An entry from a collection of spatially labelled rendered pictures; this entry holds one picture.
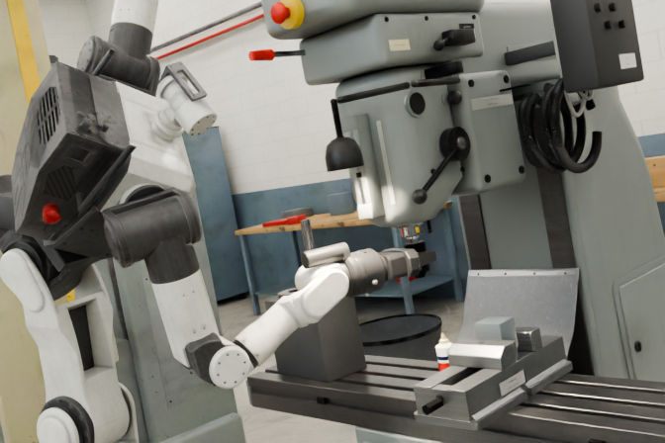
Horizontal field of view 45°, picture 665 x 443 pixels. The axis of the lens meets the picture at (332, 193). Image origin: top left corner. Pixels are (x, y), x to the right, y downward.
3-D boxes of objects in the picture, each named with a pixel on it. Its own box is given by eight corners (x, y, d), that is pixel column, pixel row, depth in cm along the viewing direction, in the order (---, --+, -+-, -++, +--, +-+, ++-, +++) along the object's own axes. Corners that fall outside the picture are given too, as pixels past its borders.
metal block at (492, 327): (504, 354, 154) (499, 323, 153) (478, 352, 158) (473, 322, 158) (519, 346, 157) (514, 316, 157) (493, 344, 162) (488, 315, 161)
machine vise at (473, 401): (477, 431, 139) (466, 370, 138) (412, 421, 149) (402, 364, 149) (574, 368, 163) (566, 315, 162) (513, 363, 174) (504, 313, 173)
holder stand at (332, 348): (328, 383, 184) (312, 299, 183) (277, 372, 201) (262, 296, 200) (367, 367, 191) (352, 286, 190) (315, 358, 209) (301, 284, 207)
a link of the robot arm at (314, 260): (371, 297, 159) (322, 310, 154) (344, 291, 168) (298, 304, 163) (363, 241, 158) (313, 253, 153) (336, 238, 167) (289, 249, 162)
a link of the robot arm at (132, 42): (91, 26, 169) (80, 85, 166) (109, 12, 162) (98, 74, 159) (141, 44, 176) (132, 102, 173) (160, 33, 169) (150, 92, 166)
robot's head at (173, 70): (174, 127, 150) (187, 101, 145) (148, 93, 152) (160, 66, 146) (199, 118, 154) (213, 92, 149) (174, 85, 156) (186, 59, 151)
